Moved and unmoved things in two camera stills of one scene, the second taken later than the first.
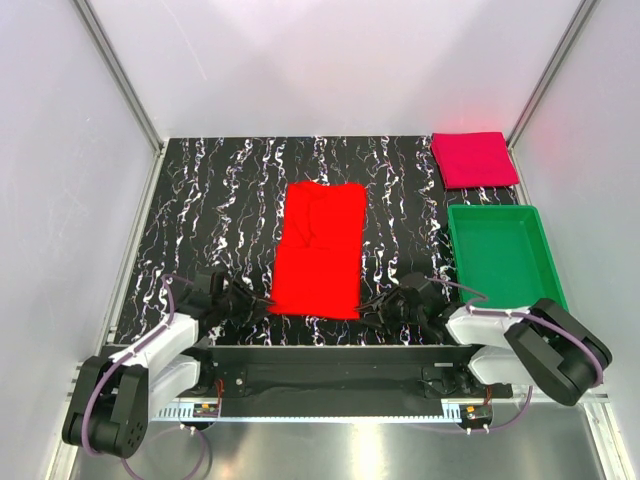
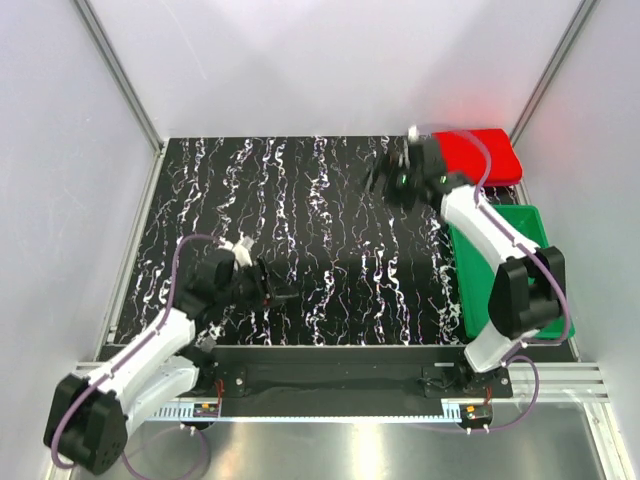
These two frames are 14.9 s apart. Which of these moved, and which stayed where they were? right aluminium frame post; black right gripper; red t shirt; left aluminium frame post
Moved: black right gripper; red t shirt
Stayed: right aluminium frame post; left aluminium frame post
